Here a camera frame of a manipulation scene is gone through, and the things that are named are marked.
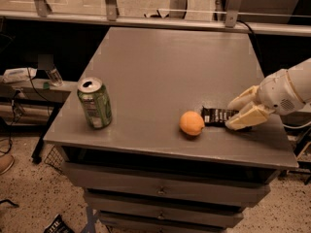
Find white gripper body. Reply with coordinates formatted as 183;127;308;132
258;68;305;116

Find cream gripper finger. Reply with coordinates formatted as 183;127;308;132
227;85;259;111
225;101;274;130

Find black rxbar chocolate bar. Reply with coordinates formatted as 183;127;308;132
201;107;237;127

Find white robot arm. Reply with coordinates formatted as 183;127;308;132
225;59;311;130

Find orange fruit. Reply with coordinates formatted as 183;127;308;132
179;111;205;136

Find top grey drawer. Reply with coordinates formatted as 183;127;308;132
61;162;270;207

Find grey drawer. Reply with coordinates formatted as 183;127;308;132
61;162;270;207
97;211;225;233
83;191;245;229

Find middle grey drawer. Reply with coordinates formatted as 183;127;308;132
83;191;245;229

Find grey drawer cabinet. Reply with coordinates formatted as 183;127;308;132
43;26;299;233

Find green soda can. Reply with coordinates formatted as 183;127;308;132
77;77;112;129

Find metal window railing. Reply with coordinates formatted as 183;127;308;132
0;0;311;37

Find bottom grey drawer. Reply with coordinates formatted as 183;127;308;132
97;211;225;233

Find clear plastic bottle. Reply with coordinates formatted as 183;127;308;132
46;67;63;86

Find low grey side shelf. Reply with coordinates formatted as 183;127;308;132
0;79;77;164

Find black snack bag on floor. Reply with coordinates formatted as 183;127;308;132
44;215;75;233

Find white wipes packet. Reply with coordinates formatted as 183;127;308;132
3;67;37;83

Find black cable behind table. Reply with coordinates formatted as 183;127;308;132
236;19;264;65

